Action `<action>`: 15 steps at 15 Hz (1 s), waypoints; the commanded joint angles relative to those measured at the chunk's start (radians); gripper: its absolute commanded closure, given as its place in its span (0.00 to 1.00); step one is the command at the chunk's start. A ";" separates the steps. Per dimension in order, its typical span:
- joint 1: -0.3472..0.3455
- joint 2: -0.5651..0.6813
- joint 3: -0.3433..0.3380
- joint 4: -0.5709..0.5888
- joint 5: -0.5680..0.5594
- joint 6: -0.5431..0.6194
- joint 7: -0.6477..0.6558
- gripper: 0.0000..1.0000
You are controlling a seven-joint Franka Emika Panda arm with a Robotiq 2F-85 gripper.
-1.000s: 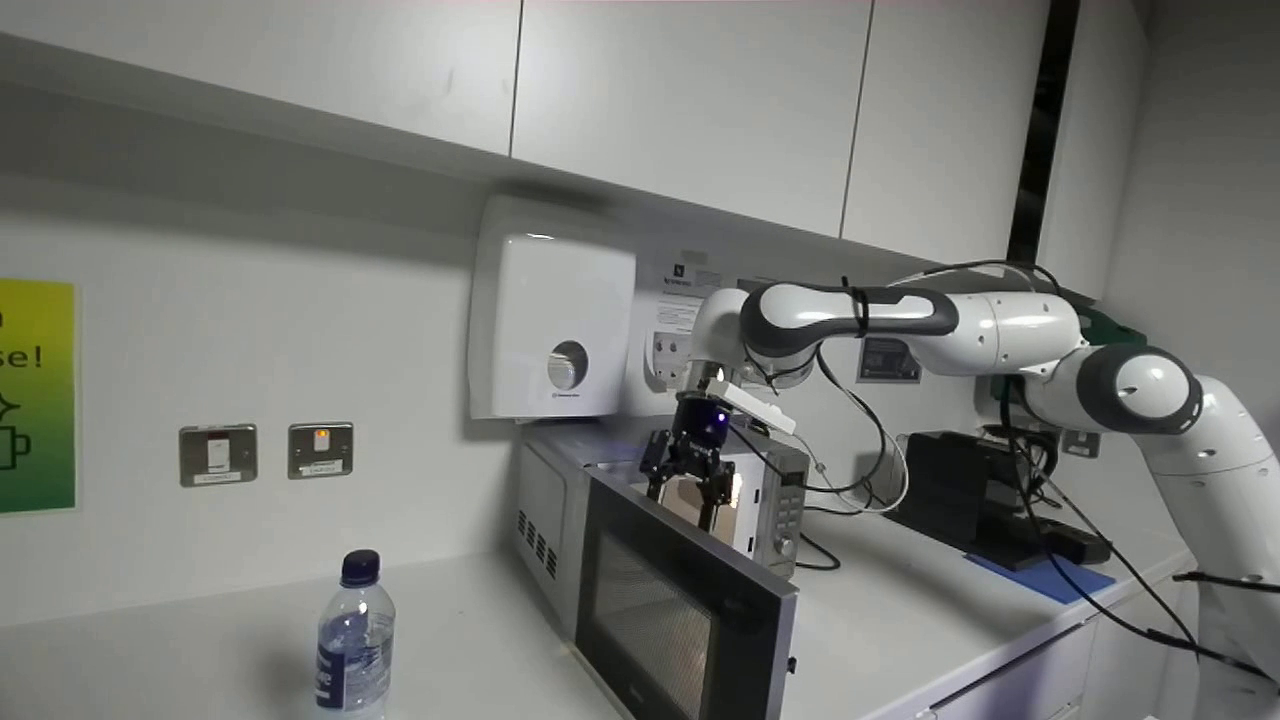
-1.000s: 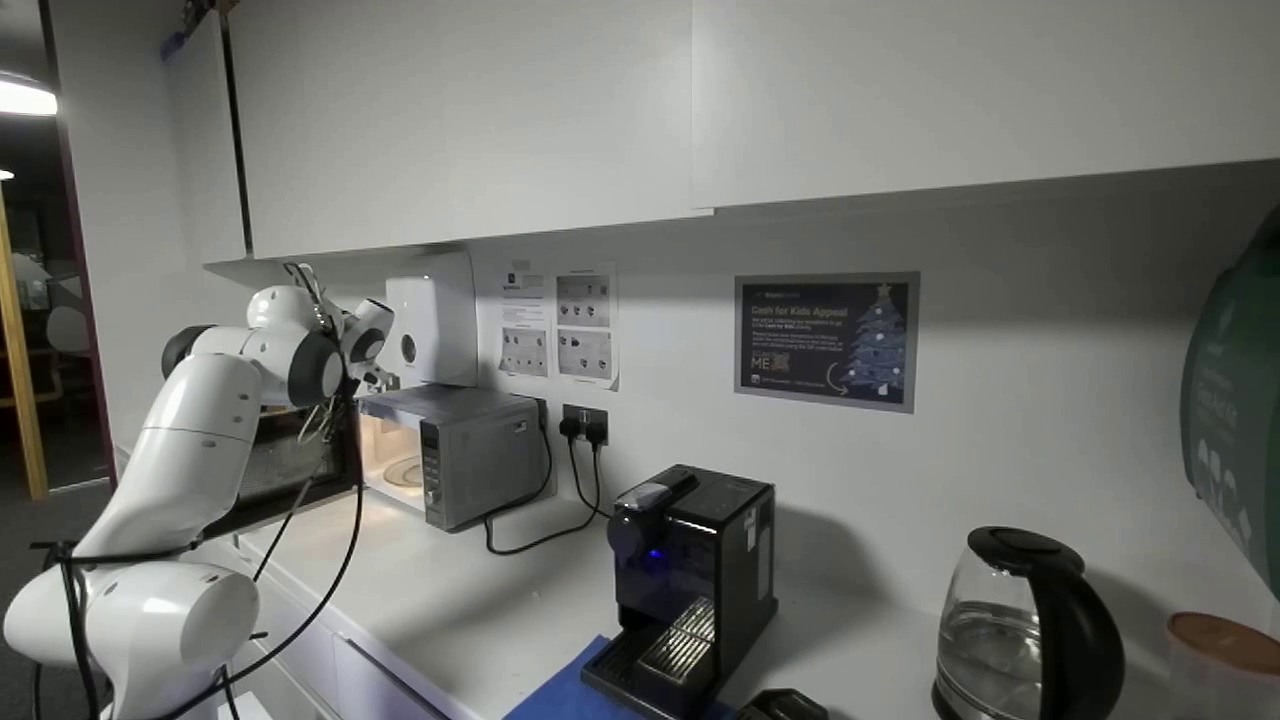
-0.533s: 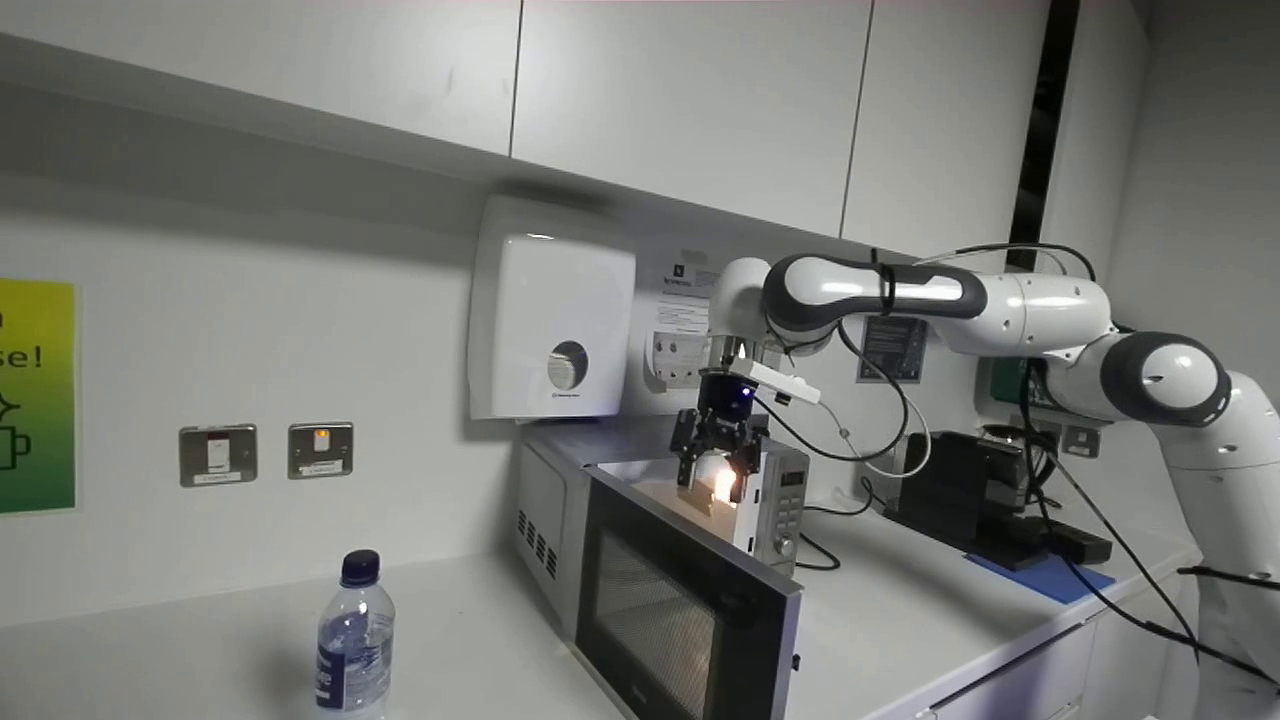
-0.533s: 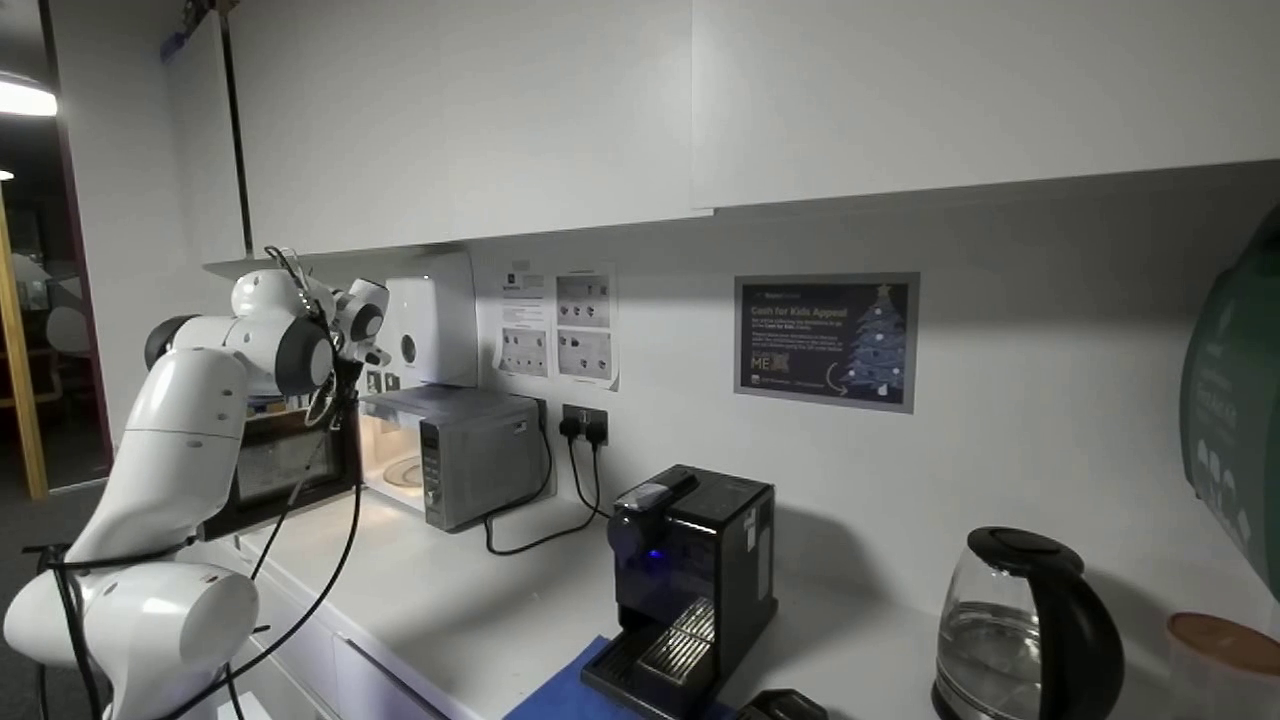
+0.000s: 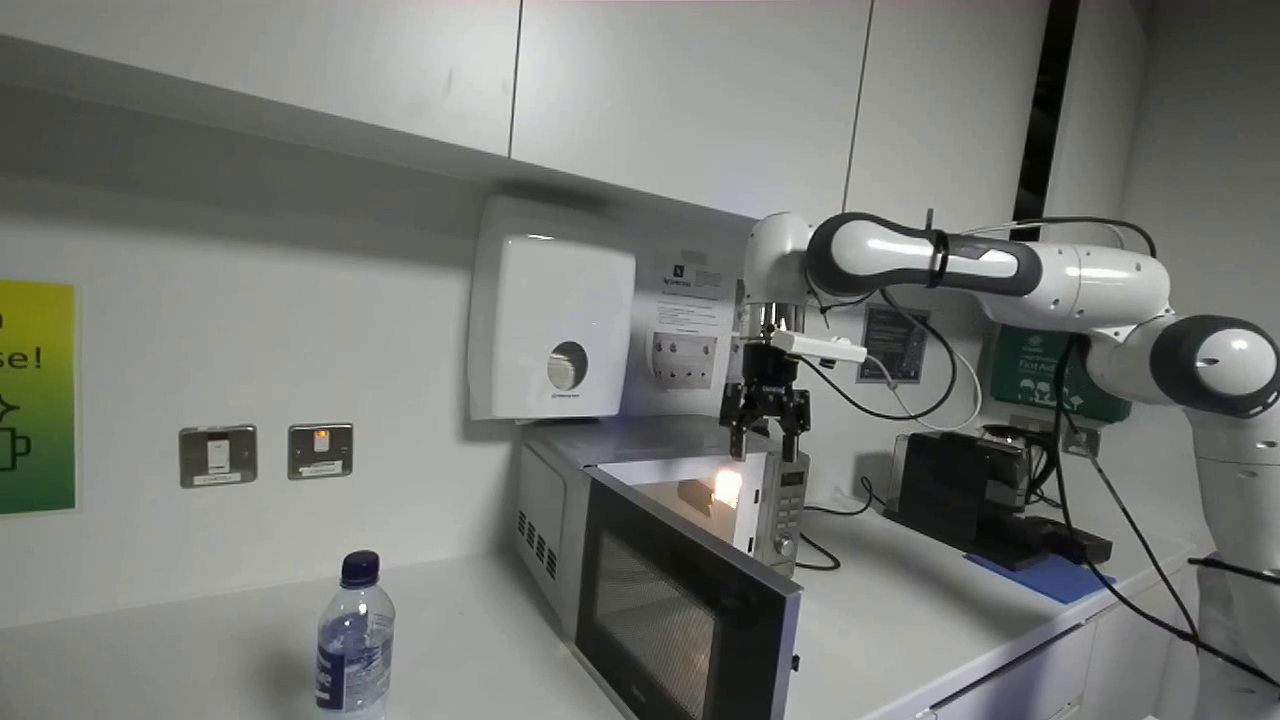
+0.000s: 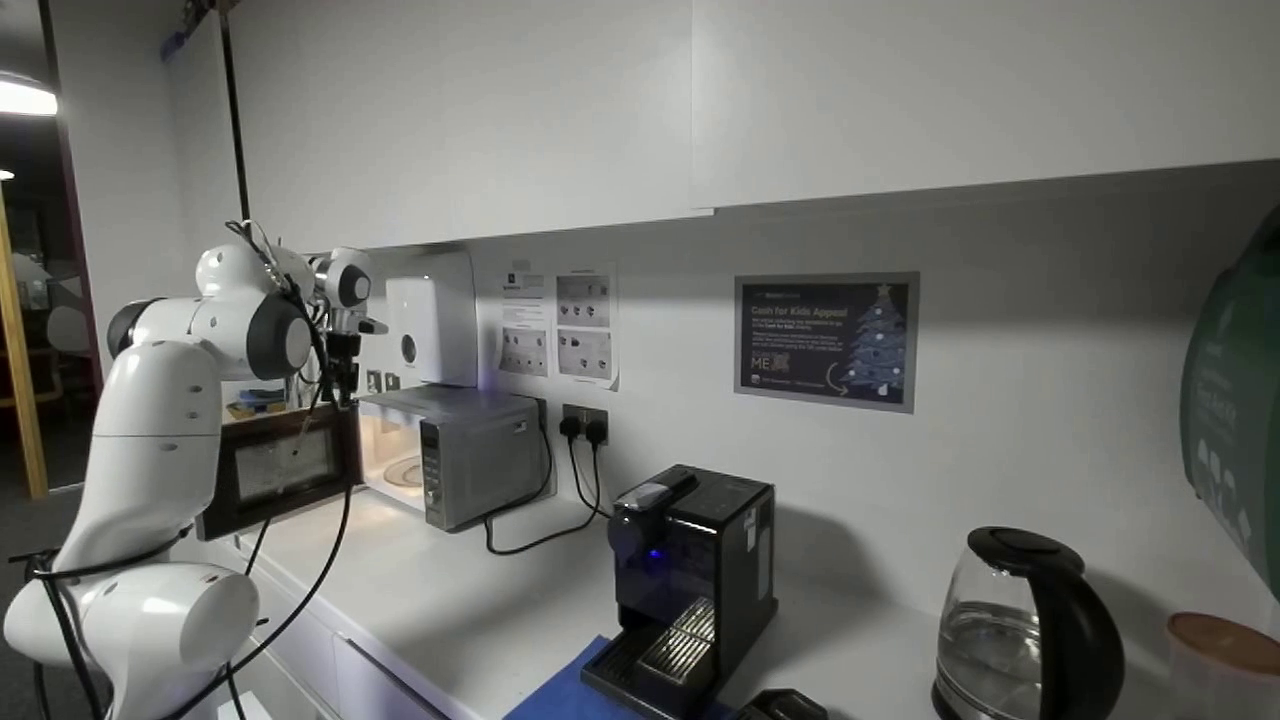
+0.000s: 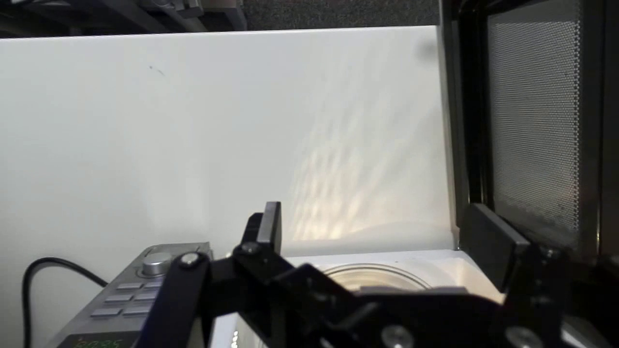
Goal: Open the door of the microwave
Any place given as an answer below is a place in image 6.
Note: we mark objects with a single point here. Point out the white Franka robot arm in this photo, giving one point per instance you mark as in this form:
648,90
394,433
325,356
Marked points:
146,452

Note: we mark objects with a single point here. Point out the white base cabinet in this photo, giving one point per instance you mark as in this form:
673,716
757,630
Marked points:
347,655

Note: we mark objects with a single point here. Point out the black wall socket with plugs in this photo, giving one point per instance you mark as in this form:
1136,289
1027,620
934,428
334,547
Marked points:
585,426

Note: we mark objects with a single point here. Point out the dark framed wall notice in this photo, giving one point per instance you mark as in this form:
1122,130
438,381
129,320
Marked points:
825,342

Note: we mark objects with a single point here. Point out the brown cork round lid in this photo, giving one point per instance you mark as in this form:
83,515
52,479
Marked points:
1225,642

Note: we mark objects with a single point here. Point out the ceiling light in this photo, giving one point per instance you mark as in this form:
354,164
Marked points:
27,97

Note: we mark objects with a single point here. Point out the black coffee machine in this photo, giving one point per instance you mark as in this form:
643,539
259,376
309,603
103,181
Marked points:
707,560

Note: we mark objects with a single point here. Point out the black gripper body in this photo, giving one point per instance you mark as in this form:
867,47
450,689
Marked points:
347,352

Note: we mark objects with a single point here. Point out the blue mat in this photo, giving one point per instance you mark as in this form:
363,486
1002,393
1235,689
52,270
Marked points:
561,695

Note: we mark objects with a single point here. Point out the silver microwave body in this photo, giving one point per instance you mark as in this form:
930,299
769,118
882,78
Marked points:
484,452

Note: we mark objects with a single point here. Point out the yellow wooden post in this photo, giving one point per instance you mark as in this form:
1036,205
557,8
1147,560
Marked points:
22,373

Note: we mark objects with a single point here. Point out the green sign white text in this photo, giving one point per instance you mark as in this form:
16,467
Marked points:
1235,414

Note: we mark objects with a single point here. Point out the black vertical strip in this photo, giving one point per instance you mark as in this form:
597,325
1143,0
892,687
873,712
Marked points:
236,120

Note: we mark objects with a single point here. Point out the black plastic object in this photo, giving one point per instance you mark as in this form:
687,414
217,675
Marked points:
783,705

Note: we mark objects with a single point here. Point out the white wall cabinet row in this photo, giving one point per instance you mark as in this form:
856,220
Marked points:
532,120

